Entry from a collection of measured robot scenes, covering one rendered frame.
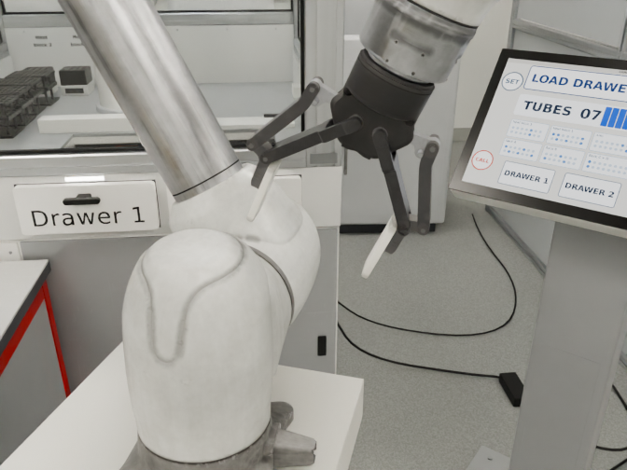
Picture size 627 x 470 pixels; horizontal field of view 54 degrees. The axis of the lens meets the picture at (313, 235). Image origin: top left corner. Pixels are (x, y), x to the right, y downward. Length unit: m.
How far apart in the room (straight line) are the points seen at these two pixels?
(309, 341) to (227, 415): 0.92
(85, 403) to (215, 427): 0.28
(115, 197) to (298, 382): 0.66
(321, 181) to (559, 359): 0.63
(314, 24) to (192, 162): 0.58
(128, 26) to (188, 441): 0.48
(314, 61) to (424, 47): 0.78
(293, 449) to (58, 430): 0.31
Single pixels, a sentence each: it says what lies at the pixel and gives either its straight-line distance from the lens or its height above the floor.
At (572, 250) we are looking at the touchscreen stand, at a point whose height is 0.85.
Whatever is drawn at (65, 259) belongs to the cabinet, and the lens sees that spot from 1.49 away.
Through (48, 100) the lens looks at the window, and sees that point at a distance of 1.38.
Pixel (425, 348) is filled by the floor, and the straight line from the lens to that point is 2.40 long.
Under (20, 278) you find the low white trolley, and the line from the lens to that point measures 1.41.
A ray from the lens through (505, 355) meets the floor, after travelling 2.43.
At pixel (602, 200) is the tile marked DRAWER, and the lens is 1.16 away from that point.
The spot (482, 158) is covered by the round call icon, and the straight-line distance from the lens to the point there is 1.22.
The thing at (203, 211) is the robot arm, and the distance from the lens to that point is 0.77.
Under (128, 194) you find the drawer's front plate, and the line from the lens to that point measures 1.37.
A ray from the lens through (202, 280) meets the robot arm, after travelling 0.61.
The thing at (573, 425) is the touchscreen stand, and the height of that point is 0.45.
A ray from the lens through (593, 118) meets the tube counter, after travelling 1.22.
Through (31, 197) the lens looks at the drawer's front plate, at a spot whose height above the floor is 0.91.
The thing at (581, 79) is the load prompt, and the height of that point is 1.16.
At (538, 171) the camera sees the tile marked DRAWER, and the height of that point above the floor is 1.02.
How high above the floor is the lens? 1.39
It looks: 26 degrees down
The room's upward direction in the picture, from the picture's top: straight up
